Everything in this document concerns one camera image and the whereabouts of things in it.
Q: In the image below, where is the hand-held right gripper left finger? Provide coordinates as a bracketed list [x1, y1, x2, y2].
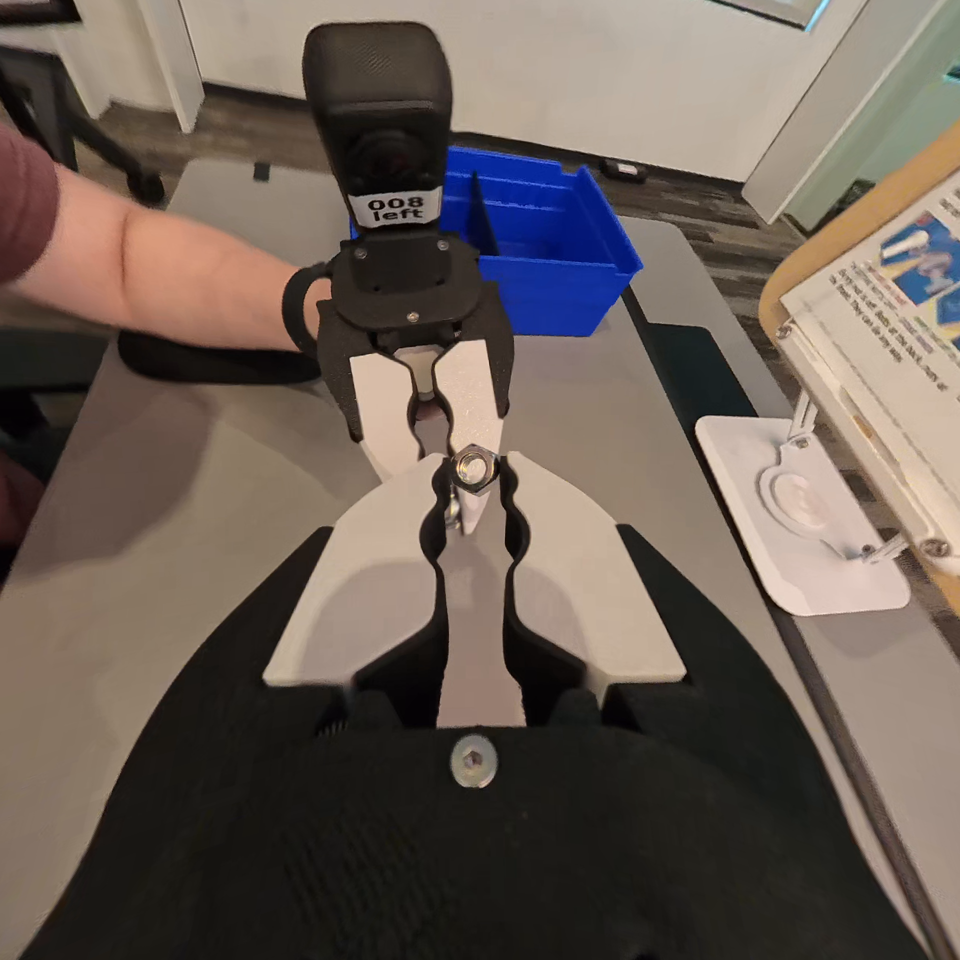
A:
[261, 450, 453, 725]

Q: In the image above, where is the black easel stand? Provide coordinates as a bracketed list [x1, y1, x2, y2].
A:
[0, 45, 166, 207]

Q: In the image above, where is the black wrist watch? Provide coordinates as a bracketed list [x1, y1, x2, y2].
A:
[281, 261, 335, 354]

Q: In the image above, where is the printed instruction sheet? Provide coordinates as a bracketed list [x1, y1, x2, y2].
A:
[780, 168, 960, 429]

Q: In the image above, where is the person's left forearm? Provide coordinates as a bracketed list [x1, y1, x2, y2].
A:
[15, 161, 301, 352]

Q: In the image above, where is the steel hex bolt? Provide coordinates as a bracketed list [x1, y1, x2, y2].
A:
[442, 450, 492, 532]

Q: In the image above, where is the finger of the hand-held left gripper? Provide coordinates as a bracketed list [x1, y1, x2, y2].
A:
[348, 348, 429, 483]
[431, 339, 507, 537]

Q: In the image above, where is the wooden backing board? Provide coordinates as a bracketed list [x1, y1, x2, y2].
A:
[757, 120, 960, 594]

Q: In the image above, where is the dark office chair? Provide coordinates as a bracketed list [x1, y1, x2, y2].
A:
[0, 330, 114, 395]

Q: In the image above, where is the black armrest pad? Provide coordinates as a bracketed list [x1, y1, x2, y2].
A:
[117, 330, 324, 385]

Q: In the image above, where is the steel hex nut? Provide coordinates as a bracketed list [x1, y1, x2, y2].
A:
[448, 442, 502, 494]

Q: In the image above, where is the white framed window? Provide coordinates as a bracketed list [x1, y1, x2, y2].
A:
[712, 0, 834, 31]

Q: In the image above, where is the blue plastic bin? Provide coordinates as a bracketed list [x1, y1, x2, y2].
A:
[348, 146, 645, 337]

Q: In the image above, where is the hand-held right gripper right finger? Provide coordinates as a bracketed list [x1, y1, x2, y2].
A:
[501, 450, 689, 725]

